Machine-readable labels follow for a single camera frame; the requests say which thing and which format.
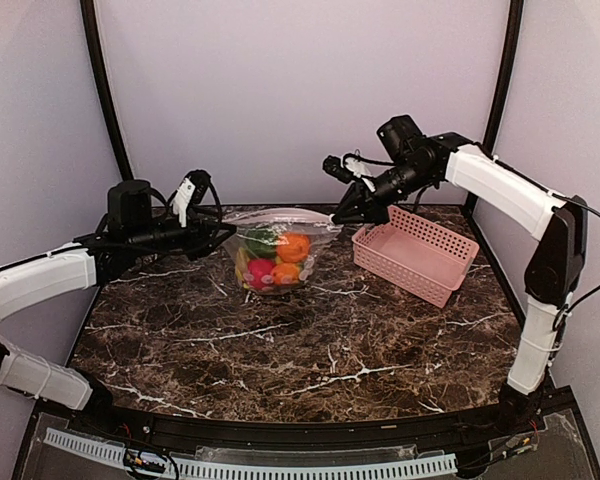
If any right black frame post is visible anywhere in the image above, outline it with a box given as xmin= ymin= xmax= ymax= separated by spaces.
xmin=482 ymin=0 xmax=524 ymax=153

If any white slotted cable duct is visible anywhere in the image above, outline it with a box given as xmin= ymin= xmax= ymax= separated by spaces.
xmin=44 ymin=427 xmax=458 ymax=479

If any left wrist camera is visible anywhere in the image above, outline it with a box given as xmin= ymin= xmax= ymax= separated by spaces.
xmin=168 ymin=169 xmax=222 ymax=228

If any left black frame post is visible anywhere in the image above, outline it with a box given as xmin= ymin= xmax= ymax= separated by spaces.
xmin=79 ymin=0 xmax=134 ymax=180

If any orange toy orange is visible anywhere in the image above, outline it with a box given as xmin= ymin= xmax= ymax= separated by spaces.
xmin=276 ymin=233 xmax=311 ymax=263

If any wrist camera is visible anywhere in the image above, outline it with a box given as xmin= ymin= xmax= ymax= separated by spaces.
xmin=168 ymin=169 xmax=222 ymax=228
xmin=322 ymin=153 xmax=376 ymax=192

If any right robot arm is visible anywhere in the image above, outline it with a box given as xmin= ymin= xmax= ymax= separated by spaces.
xmin=323 ymin=115 xmax=594 ymax=434

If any green toy pepper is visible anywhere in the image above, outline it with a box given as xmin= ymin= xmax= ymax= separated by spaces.
xmin=244 ymin=228 xmax=278 ymax=259

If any yellow toy banana bunch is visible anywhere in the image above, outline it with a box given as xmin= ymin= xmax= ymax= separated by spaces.
xmin=235 ymin=247 xmax=251 ymax=282

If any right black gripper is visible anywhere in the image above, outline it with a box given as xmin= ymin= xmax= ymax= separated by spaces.
xmin=333 ymin=158 xmax=435 ymax=223

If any orange green toy mango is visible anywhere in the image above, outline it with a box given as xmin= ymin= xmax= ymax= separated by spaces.
xmin=271 ymin=263 xmax=301 ymax=286

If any black frame post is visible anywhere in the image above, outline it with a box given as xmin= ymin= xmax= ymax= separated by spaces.
xmin=482 ymin=0 xmax=524 ymax=153
xmin=79 ymin=0 xmax=134 ymax=180

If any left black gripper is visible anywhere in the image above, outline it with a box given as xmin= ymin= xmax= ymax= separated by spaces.
xmin=128 ymin=206 xmax=237 ymax=260

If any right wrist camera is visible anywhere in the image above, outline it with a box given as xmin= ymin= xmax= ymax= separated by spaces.
xmin=322 ymin=153 xmax=376 ymax=192

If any red toy apple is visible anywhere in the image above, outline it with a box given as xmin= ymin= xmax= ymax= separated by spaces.
xmin=245 ymin=258 xmax=276 ymax=290

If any black front rail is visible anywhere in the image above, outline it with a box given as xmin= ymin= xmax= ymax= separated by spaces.
xmin=29 ymin=389 xmax=591 ymax=466

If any pink plastic basket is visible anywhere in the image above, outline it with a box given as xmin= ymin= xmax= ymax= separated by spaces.
xmin=352 ymin=206 xmax=479 ymax=308

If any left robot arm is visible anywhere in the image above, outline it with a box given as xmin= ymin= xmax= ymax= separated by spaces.
xmin=0 ymin=170 xmax=236 ymax=436

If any clear zip top bag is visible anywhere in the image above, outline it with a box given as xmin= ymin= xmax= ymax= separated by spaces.
xmin=223 ymin=207 xmax=342 ymax=295

